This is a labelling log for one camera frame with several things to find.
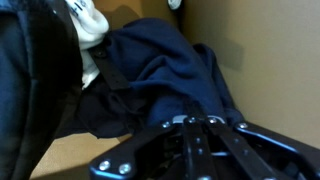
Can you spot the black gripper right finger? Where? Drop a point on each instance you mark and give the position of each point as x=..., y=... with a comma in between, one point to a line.
x=233, y=146

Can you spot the dark backpack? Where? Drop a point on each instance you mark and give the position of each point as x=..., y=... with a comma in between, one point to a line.
x=40, y=83

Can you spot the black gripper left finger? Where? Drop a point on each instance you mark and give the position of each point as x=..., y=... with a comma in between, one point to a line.
x=196, y=150

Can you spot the white cloth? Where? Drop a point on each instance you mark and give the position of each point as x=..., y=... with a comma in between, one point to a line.
x=88, y=26

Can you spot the dark navy sweater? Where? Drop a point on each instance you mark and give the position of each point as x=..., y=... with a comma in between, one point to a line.
x=160, y=66

